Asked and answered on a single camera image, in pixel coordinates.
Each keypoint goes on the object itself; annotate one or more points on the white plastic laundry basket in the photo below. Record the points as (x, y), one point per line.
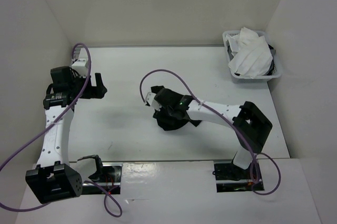
(274, 72)

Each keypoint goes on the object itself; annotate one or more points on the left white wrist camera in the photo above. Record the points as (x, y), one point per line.
(81, 67)

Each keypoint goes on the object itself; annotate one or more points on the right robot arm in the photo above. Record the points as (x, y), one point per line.
(252, 126)

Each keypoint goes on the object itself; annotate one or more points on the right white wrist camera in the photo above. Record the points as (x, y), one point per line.
(151, 102)

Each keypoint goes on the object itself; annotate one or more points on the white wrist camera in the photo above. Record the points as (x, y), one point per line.
(151, 102)
(81, 67)

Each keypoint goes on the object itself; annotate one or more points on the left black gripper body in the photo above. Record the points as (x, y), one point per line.
(89, 91)

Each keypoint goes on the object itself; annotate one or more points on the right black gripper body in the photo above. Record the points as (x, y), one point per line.
(167, 111)

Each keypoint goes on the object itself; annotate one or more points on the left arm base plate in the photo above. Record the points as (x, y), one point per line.
(110, 179)

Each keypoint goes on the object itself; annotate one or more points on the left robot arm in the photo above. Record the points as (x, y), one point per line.
(53, 178)

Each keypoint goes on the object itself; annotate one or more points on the white skirt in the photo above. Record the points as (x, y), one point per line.
(252, 56)

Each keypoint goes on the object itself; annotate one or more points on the black skirt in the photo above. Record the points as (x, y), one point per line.
(168, 98)

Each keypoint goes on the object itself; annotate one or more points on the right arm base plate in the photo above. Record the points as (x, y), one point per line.
(231, 178)

